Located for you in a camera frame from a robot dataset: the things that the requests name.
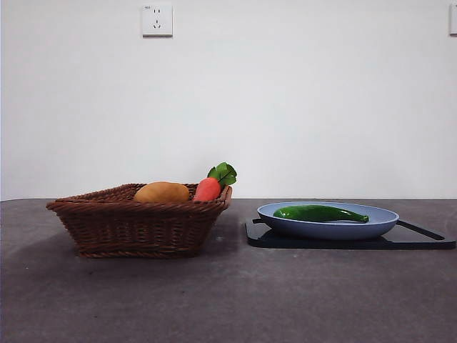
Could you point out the green pepper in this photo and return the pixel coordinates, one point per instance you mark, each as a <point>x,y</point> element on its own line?
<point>314,213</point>

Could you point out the blue frying pan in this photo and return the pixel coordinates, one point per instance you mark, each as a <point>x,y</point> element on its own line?
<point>332,230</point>

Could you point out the orange carrot with green leaves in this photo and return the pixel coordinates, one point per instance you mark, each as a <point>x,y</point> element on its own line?
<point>209,189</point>

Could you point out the yellow-brown potato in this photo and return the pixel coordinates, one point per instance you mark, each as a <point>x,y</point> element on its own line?
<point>162,192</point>

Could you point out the brown wicker basket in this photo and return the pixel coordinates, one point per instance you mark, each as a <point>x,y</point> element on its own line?
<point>135,228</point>

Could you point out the black flat cooktop board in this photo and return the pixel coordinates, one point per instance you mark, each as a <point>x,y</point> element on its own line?
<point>321,244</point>

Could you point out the white wall power socket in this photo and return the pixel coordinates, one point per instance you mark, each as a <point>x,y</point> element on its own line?
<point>157,20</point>

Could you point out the white wall plate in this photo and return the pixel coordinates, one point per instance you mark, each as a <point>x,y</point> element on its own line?
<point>453,19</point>

